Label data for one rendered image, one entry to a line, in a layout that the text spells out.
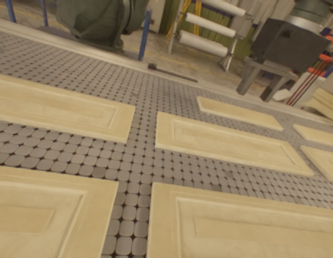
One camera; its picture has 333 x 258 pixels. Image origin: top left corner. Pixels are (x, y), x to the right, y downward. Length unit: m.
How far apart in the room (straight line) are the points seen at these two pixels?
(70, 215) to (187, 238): 0.24
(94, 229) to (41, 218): 0.09
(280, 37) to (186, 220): 0.71
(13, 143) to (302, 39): 0.98
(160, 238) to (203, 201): 0.14
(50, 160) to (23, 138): 0.10
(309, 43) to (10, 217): 0.99
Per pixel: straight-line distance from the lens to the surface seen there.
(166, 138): 0.55
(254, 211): 0.55
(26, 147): 0.53
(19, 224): 0.41
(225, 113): 0.88
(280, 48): 0.82
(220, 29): 5.37
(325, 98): 2.17
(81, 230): 0.38
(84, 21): 1.46
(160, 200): 0.41
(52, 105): 0.63
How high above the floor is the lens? 1.25
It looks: 37 degrees down
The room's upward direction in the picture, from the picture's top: 22 degrees clockwise
